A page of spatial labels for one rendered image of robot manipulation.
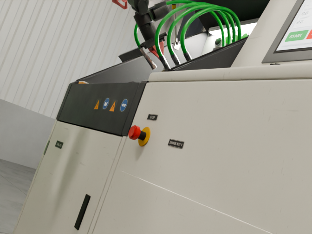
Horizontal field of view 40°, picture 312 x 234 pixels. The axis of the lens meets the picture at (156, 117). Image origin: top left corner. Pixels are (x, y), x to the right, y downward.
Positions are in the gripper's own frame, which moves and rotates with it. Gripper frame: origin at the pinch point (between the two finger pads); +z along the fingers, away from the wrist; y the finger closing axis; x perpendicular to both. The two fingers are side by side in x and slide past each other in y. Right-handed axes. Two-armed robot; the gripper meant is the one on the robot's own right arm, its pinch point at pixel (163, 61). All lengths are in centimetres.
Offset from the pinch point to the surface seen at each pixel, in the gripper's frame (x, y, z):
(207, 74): -67, -13, 8
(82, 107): 1.6, -34.5, 2.5
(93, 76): 26.1, -22.5, -7.3
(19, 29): 640, -18, -169
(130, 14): 718, 203, -127
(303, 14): -51, 26, 6
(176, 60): -17.5, -1.2, 2.0
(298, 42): -55, 18, 12
